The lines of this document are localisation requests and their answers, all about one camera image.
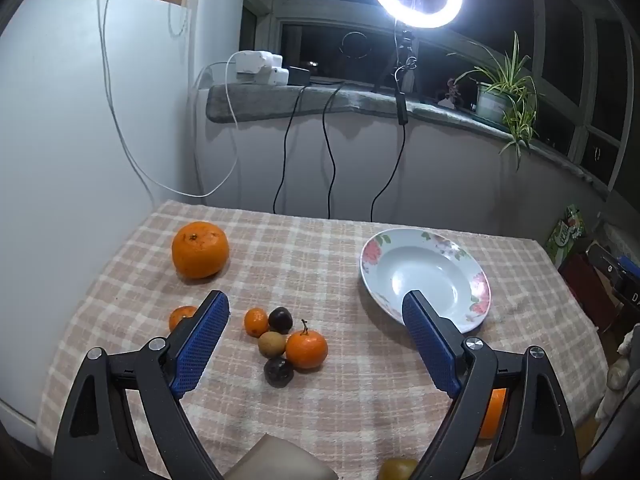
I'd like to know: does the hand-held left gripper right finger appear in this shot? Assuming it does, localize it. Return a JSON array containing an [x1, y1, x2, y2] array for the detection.
[[401, 290, 583, 480]]

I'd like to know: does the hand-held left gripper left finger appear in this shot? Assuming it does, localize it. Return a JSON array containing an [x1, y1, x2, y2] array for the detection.
[[52, 290, 231, 480]]

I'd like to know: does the small mandarin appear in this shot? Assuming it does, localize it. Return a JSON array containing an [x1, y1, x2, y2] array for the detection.
[[168, 305, 199, 332], [244, 308, 270, 338]]

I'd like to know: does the brown kiwi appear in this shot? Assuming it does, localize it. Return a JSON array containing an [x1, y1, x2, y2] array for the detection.
[[258, 331, 287, 359]]

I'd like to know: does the floral white plate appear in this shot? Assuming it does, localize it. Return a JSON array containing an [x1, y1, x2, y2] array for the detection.
[[360, 227, 492, 335]]

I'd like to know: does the large smooth orange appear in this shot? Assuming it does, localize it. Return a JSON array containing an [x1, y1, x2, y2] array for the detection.
[[479, 388, 508, 440]]

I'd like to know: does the medium mandarin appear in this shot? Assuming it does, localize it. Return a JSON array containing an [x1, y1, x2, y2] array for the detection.
[[285, 319, 329, 372]]

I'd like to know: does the greenish round fruit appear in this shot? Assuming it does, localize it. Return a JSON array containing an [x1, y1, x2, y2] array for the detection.
[[377, 457, 420, 480]]

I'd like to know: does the dark red box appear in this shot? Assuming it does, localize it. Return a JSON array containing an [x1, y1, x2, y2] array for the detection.
[[560, 252, 620, 333]]

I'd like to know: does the beige plush toy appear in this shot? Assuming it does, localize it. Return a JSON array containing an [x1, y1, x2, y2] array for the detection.
[[606, 325, 640, 402]]

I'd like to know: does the green printed box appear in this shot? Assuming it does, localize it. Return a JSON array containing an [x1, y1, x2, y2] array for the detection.
[[545, 205, 586, 266]]

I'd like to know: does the dark plum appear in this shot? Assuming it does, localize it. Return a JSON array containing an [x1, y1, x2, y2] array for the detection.
[[263, 357, 295, 388], [268, 307, 293, 334]]

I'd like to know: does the large bumpy mandarin orange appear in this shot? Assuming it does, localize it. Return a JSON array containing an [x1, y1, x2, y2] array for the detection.
[[171, 221, 230, 280]]

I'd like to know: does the beige plaid tablecloth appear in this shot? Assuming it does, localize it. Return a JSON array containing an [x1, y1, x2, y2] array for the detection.
[[37, 199, 610, 480]]

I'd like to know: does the potted spider plant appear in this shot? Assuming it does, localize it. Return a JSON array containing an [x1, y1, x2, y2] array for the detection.
[[447, 31, 543, 171]]

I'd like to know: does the small purple plant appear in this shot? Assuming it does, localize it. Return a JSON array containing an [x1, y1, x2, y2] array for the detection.
[[437, 78, 466, 108]]

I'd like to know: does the grey windowsill mat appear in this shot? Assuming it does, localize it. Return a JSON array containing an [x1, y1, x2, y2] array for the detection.
[[206, 82, 613, 191]]

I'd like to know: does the white refrigerator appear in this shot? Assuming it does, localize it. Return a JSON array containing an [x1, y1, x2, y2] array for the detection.
[[0, 0, 201, 436]]

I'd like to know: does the white power adapter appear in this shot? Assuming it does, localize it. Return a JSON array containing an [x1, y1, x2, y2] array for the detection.
[[235, 66, 290, 86], [232, 50, 274, 74]]

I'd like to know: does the black light stand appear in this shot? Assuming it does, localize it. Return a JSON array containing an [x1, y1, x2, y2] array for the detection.
[[372, 20, 419, 96]]

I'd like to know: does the black cable with inline controller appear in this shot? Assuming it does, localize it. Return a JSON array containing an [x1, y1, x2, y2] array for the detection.
[[370, 67, 409, 223]]

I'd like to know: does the white charging cable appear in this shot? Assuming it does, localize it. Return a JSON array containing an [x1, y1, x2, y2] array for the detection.
[[97, 0, 239, 198]]

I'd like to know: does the thin white cable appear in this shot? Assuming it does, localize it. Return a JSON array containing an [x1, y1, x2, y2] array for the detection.
[[191, 62, 236, 92]]

